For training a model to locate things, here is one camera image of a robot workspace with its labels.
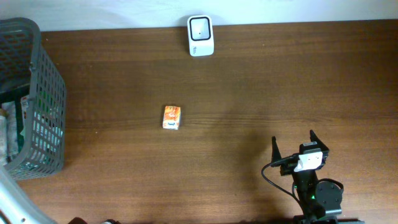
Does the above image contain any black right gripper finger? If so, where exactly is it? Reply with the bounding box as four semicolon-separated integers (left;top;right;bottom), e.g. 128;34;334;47
310;129;330;156
271;136;282;162

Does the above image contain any orange tissue pack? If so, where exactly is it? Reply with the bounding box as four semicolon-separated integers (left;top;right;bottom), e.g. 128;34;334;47
162;106;181;130

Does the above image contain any green wipes package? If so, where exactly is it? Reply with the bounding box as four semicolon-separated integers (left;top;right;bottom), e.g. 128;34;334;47
1;93;29;160

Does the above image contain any white tube gold cap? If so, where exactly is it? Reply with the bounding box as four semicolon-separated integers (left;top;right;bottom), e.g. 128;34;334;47
0;109;7;166

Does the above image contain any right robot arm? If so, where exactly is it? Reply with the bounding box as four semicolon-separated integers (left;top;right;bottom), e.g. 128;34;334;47
269;130;344;223

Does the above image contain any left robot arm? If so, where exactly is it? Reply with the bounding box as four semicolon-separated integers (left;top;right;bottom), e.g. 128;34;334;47
1;166;56;224

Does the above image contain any white barcode scanner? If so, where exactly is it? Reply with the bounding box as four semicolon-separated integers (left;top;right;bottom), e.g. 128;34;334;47
187;15;215;57

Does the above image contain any grey plastic basket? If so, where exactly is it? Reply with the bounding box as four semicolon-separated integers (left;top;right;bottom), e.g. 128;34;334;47
1;17;67;180

